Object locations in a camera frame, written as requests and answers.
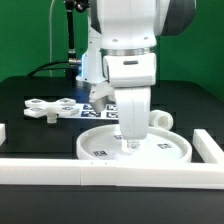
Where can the white left fence rail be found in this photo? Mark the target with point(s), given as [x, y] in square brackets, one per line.
[2, 133]

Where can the white fence rail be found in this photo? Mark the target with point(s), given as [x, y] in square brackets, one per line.
[110, 173]
[207, 148]
[2, 133]

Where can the white cross-shaped table base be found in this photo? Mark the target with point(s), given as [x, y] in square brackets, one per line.
[37, 108]

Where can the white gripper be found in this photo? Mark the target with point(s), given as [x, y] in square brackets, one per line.
[129, 81]

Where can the white front fence rail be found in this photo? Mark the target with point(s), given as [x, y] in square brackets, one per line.
[110, 173]

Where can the white marker sheet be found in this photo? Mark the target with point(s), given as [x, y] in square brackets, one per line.
[87, 112]

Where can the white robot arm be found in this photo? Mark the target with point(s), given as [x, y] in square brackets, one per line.
[130, 28]

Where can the white right fence rail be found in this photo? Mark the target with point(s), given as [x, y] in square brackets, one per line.
[207, 148]

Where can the white round table top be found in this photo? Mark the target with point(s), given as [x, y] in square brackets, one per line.
[105, 143]

